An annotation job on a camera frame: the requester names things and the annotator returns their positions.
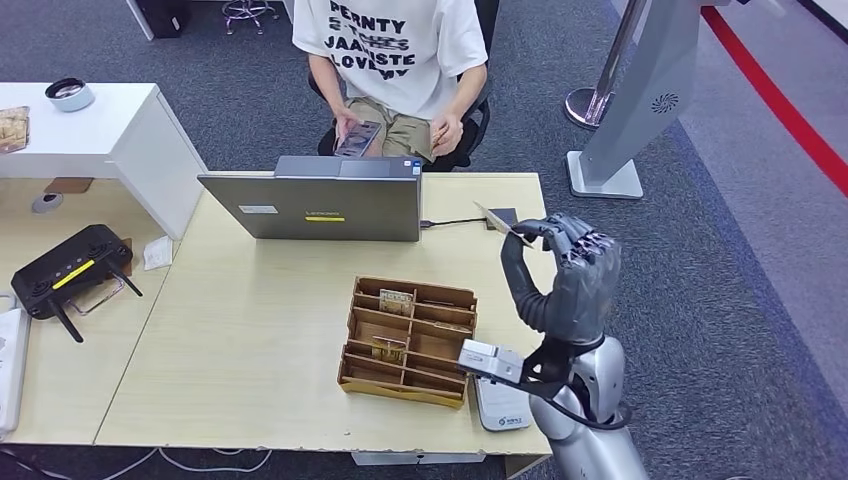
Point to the person's right hand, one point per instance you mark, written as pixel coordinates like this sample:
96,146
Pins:
343,124

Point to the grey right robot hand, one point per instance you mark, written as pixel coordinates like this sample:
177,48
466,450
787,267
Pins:
576,291

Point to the person's left hand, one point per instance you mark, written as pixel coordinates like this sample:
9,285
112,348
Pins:
452,136

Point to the grey smartphone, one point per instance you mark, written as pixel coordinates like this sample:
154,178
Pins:
359,139

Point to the person's left forearm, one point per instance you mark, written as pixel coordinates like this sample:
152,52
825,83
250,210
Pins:
467,93

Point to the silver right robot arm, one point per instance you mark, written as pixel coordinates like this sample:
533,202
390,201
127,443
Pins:
596,450

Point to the person's right forearm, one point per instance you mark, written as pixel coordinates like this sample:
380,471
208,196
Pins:
326,83

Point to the person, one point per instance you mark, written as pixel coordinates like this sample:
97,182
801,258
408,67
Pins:
391,60

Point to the white card reader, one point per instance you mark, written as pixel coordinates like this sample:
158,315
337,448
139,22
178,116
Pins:
503,414

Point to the grey laptop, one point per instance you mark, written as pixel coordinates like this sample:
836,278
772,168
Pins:
318,199

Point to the small black usb hub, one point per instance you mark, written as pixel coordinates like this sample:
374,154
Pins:
509,214

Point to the black office chair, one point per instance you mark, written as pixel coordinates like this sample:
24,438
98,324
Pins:
491,13

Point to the chrome stool base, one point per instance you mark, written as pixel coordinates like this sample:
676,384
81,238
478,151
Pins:
247,10

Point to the wooden compartment organizer box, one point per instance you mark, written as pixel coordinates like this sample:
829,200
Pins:
434,351

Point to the black computer tower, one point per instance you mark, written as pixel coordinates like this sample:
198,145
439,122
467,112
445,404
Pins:
163,14

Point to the grey kiosk stand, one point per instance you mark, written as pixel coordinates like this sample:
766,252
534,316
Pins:
656,79

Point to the white paper slip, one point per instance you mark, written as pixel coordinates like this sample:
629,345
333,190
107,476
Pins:
158,253

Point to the white side table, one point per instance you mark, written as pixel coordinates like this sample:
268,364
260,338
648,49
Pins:
118,139

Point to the white desk side panel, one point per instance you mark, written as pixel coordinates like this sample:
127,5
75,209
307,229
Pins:
139,18

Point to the red floor tape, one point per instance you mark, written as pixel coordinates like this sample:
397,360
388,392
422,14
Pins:
782,109

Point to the round white tin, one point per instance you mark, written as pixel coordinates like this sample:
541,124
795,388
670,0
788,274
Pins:
69,96

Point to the brown cardboard piece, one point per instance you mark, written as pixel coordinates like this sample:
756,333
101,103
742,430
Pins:
68,185

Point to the clear acrylic stand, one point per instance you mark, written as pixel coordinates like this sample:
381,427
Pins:
98,298

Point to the black router with antennas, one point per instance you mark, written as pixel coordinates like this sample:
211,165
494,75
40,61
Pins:
65,268

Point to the clear pack of gold cards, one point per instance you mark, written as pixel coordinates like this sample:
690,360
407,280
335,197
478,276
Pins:
13,130

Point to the white power strip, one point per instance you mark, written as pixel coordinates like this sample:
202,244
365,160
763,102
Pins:
12,371

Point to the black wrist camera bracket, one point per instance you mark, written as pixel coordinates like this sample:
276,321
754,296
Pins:
553,364

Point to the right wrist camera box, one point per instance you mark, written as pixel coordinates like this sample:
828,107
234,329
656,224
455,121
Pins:
490,361

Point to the chrome stanchion post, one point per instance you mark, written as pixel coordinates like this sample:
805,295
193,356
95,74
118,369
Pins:
619,53

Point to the white bracket under desk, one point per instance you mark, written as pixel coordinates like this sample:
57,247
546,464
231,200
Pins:
417,458

